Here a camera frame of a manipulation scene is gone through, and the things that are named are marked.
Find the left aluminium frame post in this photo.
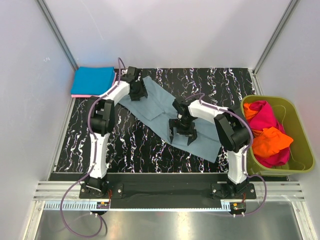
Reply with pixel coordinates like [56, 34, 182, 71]
[35, 0, 79, 71]

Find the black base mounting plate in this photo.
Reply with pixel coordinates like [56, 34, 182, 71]
[79, 173, 257, 200]

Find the black marble pattern mat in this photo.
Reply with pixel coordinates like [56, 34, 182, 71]
[54, 67, 255, 173]

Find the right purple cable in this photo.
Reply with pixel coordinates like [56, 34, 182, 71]
[183, 93, 268, 216]

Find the olive green plastic bin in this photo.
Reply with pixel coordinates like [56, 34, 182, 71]
[241, 95, 315, 177]

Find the folded blue t shirt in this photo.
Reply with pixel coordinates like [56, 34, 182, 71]
[70, 66, 115, 96]

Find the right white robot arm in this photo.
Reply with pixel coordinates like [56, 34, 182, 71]
[168, 97, 253, 199]

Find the grey blue t shirt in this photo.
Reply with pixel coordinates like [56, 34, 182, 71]
[119, 76, 222, 163]

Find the aluminium front rail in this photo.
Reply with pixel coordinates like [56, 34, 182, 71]
[33, 181, 305, 212]

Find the magenta t shirt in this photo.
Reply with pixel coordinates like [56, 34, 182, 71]
[246, 100, 292, 169]

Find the right aluminium frame post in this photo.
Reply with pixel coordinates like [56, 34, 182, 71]
[251, 0, 301, 76]

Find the purple cable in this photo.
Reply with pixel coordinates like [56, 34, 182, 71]
[61, 57, 126, 237]
[183, 93, 268, 216]

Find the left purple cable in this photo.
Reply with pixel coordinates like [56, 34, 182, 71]
[61, 57, 126, 237]

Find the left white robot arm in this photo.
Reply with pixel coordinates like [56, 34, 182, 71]
[84, 66, 148, 198]

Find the aluminium frame post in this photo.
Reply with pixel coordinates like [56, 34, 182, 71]
[251, 0, 301, 76]
[35, 0, 79, 71]

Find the orange t shirt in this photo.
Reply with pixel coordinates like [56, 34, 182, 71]
[243, 102, 294, 158]

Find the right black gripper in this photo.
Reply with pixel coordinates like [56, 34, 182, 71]
[168, 116, 197, 145]

